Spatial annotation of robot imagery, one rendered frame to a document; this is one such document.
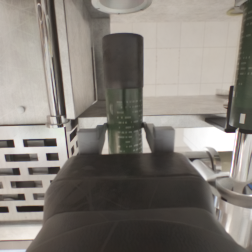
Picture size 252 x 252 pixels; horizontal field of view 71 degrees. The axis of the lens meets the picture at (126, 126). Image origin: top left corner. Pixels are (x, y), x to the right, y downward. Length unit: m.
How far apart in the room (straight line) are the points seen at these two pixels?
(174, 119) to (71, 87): 0.14
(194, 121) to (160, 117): 0.05
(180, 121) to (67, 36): 0.17
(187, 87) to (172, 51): 0.34
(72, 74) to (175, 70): 1.53
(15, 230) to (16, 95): 0.18
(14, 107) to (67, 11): 0.12
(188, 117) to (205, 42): 1.56
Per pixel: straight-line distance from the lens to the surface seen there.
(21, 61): 0.23
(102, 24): 0.45
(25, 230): 0.30
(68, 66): 0.20
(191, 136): 0.50
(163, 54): 1.68
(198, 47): 1.78
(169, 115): 0.25
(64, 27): 0.20
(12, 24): 0.24
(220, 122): 0.25
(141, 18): 0.46
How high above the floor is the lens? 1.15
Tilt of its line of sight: 15 degrees up
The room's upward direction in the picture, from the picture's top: 179 degrees clockwise
